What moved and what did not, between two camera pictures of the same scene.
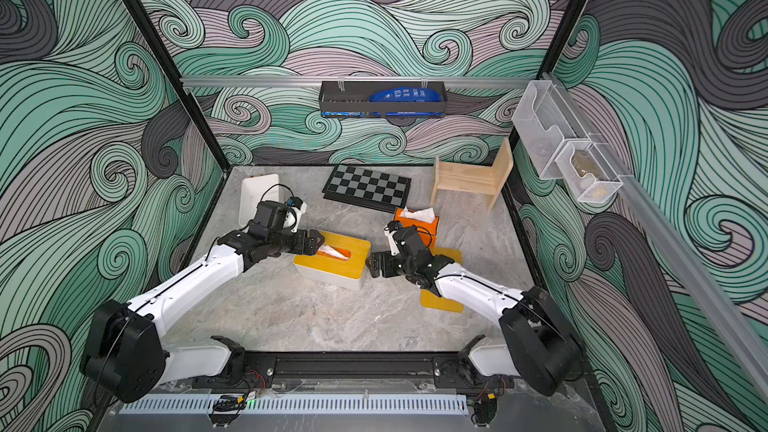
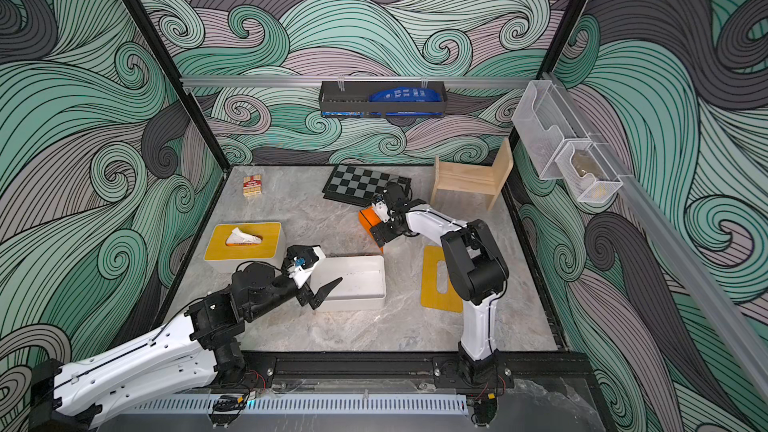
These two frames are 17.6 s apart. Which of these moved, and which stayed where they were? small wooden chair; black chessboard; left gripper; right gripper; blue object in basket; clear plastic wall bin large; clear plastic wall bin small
Moved: right gripper; left gripper
Stayed: black chessboard; blue object in basket; small wooden chair; clear plastic wall bin small; clear plastic wall bin large
